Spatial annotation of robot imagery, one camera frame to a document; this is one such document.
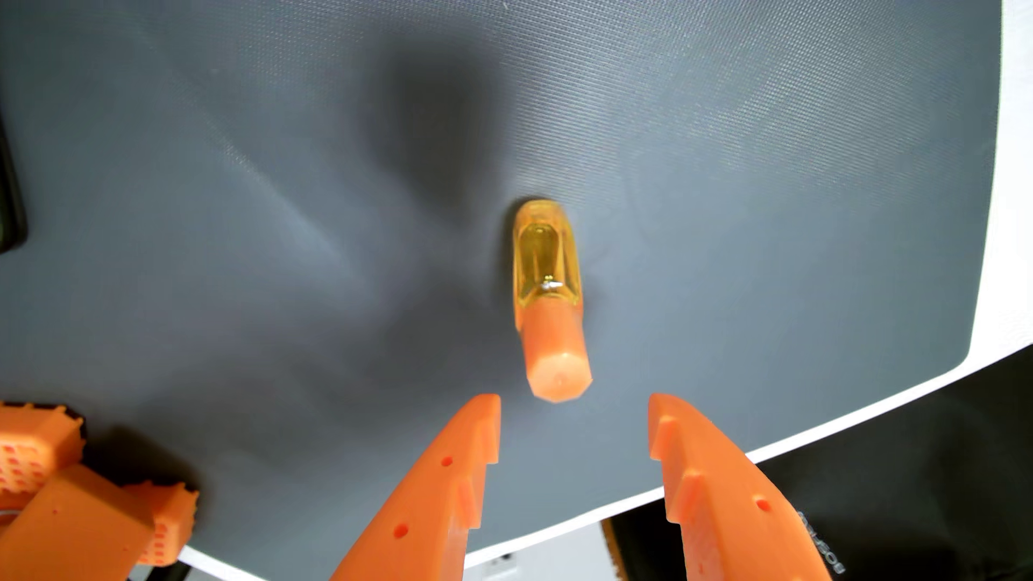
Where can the black fabric bag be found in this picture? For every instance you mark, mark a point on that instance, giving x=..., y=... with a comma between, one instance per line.
x=928, y=484

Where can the yellow eyedrop bottle orange cap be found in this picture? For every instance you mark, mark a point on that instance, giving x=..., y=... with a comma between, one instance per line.
x=550, y=339

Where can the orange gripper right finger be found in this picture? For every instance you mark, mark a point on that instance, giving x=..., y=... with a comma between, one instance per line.
x=734, y=516

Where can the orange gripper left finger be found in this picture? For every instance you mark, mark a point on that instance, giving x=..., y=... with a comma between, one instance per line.
x=428, y=500

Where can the dark grey textured mat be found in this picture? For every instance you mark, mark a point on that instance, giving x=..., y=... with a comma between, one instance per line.
x=726, y=202

